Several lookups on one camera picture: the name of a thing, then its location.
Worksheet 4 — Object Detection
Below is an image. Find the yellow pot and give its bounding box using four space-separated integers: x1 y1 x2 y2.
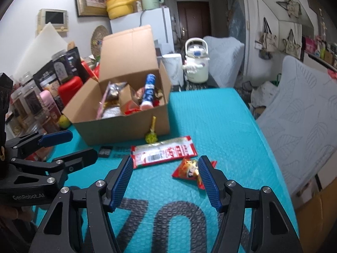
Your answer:
106 0 140 20

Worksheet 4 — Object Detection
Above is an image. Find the yellow green fruit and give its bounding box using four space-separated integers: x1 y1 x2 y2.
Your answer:
58 115 71 129

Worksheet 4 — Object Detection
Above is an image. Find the silver foil snack bag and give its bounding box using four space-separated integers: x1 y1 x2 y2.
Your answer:
106 82 128 102

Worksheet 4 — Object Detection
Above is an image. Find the pink cone pouch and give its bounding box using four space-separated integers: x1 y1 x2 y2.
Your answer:
96 82 111 119

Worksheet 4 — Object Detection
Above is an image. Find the large red snack bag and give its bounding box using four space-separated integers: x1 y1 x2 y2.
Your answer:
124 107 141 115

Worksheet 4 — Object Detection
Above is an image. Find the near grey covered chair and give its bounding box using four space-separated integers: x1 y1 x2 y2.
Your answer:
257 55 336 195

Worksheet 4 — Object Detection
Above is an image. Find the grey covered chair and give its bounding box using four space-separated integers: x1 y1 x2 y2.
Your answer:
203 36 245 88
257 55 336 195

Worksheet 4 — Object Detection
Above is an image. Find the dark jar on canister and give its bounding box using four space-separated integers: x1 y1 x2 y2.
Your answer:
51 50 73 84

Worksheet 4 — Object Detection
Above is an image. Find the blue tube package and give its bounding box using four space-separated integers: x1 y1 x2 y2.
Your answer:
140 74 156 111

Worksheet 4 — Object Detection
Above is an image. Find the open cardboard box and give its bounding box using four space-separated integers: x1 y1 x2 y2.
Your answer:
63 25 171 146

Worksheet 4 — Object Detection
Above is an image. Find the red white flat packet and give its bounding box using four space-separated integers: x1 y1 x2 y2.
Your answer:
131 136 198 169

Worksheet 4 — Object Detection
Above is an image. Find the dark label tall jar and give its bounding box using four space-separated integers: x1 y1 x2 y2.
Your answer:
23 80 43 116

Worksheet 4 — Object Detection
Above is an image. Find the small red snack packet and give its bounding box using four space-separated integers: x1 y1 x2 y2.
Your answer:
172 158 205 190

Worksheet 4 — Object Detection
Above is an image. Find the white thermos pot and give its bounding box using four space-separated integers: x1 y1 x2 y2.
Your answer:
182 38 210 83

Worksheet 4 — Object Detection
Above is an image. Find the far grey covered chair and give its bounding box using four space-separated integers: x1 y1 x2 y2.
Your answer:
203 36 245 88

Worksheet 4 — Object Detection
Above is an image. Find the gold paper box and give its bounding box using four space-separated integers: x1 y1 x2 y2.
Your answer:
119 84 139 114

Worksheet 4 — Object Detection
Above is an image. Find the wall intercom panel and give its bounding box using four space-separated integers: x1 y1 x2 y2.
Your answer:
37 9 68 34

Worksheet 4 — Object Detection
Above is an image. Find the pink bottle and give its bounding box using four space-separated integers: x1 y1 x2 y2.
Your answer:
39 90 62 123

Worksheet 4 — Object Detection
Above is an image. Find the red canister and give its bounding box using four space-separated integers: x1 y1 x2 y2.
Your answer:
58 76 83 106

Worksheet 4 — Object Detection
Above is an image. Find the person left hand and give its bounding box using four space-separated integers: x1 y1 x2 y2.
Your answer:
0 205 34 222

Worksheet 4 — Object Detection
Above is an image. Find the green lollipop yellow stick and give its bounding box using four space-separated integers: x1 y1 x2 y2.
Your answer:
145 116 158 144

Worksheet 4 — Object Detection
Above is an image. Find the white bread packet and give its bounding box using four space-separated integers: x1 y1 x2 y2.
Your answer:
101 106 122 119

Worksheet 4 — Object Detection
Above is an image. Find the woven round fan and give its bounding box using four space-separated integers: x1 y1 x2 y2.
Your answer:
90 25 108 59

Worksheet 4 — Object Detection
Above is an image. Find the brown cardboard box on floor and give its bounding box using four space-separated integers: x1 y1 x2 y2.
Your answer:
296 180 336 252

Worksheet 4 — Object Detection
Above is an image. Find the dark entrance door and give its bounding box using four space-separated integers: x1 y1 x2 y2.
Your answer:
177 1 211 40

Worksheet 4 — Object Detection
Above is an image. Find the brown cereal bag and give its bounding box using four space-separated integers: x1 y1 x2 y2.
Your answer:
134 87 163 107

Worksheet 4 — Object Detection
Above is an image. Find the white mini fridge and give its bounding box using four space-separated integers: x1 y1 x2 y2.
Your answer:
109 5 175 55

